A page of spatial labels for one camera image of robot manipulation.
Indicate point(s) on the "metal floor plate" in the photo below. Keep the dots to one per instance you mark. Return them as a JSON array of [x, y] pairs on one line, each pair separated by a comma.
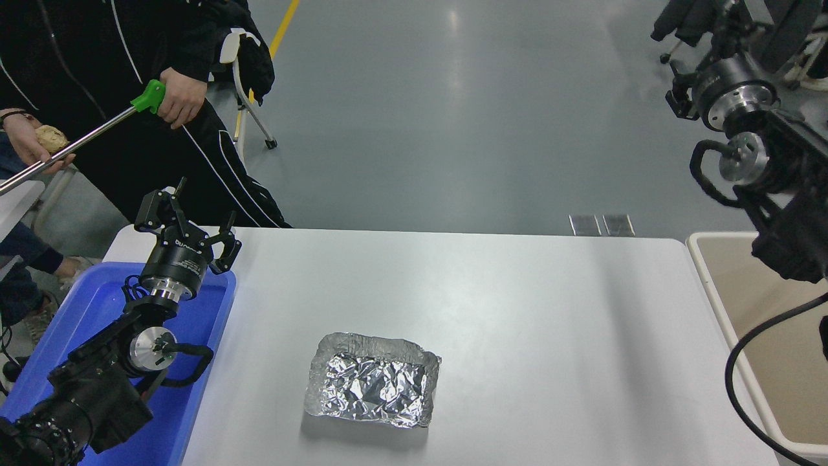
[[619, 224], [585, 225]]

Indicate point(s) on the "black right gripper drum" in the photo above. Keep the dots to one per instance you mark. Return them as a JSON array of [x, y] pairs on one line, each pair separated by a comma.
[[728, 74]]

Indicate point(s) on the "crumpled aluminium foil tray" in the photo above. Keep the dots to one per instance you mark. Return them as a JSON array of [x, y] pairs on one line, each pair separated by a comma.
[[372, 382]]

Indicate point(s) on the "dark grey jacket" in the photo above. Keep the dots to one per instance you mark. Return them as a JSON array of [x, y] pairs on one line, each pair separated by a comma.
[[789, 26], [679, 16]]

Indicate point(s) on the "standing person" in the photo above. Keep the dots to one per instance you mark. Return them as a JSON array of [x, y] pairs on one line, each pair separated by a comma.
[[97, 52]]

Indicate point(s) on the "standing person's left hand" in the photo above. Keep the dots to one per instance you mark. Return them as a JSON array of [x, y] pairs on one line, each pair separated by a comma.
[[184, 97]]

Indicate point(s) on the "small white side table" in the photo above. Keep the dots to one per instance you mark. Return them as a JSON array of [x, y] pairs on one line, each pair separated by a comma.
[[16, 197]]

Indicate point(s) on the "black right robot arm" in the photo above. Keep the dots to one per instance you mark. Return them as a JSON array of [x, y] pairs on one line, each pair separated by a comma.
[[792, 226]]

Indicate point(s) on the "grey seat white-frame chair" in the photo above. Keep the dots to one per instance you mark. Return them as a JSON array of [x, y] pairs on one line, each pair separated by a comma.
[[55, 191]]

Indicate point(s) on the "seated person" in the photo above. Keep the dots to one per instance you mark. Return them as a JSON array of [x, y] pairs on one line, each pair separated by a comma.
[[26, 243]]

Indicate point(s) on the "black draped jacket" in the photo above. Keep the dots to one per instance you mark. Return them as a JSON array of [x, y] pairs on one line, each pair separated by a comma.
[[259, 65]]

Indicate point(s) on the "standing person's right hand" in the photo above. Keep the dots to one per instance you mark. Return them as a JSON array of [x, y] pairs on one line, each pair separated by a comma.
[[19, 133]]

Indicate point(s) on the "blue plastic tray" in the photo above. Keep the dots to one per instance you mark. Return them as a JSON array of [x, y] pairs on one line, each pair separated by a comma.
[[71, 310]]

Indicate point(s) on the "white chair with casters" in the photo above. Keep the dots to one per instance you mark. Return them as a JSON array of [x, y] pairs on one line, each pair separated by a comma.
[[255, 110]]

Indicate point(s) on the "tan paper ball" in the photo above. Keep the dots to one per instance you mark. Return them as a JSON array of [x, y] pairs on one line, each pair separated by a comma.
[[52, 137]]

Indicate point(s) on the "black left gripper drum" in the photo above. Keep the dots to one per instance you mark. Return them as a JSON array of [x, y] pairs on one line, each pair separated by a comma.
[[178, 259]]

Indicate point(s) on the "large pale dustbin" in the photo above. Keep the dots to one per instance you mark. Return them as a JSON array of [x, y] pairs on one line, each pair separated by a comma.
[[724, 285]]

